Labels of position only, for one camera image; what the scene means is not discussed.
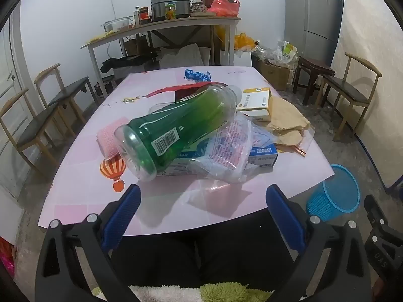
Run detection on white wrapped mattress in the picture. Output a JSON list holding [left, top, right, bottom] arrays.
[[329, 0, 403, 190]]

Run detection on blue plastic waste basket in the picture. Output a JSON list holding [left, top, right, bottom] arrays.
[[306, 164, 360, 222]]

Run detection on wooden side table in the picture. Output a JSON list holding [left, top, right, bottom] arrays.
[[80, 16, 242, 99]]

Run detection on small cardboard box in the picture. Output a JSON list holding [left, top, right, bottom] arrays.
[[124, 36, 149, 56]]

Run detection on blue candy wrapper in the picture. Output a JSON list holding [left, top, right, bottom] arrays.
[[184, 68, 212, 83]]

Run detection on yellow white medicine box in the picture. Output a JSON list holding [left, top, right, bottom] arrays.
[[236, 87, 272, 122]]

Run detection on grey refrigerator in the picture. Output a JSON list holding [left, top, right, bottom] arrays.
[[283, 0, 342, 67]]

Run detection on pink balloon print tablecloth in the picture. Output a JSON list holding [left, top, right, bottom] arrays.
[[38, 66, 336, 236]]

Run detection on white sack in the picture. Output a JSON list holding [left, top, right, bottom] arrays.
[[157, 43, 211, 70]]

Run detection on fuzzy white green garment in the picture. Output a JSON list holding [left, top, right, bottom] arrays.
[[94, 282, 275, 302]]

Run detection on white door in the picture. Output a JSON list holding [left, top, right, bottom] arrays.
[[0, 13, 36, 197]]

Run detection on red wrapper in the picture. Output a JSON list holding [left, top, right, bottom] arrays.
[[143, 83, 197, 99]]

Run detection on green plastic bottle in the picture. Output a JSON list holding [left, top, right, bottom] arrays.
[[114, 83, 243, 182]]

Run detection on yellow plastic bag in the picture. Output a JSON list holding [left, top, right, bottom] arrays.
[[234, 33, 256, 53]]

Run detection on pile of clear plastic bags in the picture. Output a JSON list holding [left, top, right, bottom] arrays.
[[252, 39, 298, 68]]

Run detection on blue white carton box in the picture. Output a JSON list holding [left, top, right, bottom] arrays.
[[156, 144, 278, 177]]

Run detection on pink red bag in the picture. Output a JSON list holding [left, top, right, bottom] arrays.
[[0, 236, 17, 279]]

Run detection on grey rice cooker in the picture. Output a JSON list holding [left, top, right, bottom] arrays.
[[150, 0, 191, 22]]

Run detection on yellow packet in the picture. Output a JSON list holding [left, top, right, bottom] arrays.
[[86, 32, 108, 44]]

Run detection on white chest freezer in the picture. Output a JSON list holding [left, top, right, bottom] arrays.
[[234, 50, 253, 67]]

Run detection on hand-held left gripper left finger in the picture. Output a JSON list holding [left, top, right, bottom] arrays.
[[35, 184, 142, 302]]

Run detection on black cloth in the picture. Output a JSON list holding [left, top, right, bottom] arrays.
[[101, 55, 158, 73]]

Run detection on pink cloth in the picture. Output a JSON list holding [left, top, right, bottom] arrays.
[[96, 116, 131, 158]]

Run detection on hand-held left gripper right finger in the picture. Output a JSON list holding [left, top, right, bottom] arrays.
[[266, 184, 373, 302]]

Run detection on brown paper bag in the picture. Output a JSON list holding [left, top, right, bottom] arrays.
[[266, 96, 312, 147]]

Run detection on large cardboard box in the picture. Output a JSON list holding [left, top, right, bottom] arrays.
[[256, 60, 292, 92]]

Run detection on black trousers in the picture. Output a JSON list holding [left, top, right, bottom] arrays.
[[110, 217, 298, 290]]

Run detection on clear glass bowl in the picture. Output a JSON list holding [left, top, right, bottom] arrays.
[[101, 17, 133, 34]]

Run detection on wooden chair with dark seat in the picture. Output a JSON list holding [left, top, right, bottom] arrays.
[[319, 53, 383, 142], [0, 88, 61, 171], [34, 63, 99, 136]]

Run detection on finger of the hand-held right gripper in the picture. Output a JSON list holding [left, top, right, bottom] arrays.
[[364, 194, 391, 243]]

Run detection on dark wooden stool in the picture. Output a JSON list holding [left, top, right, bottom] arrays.
[[293, 56, 336, 106]]

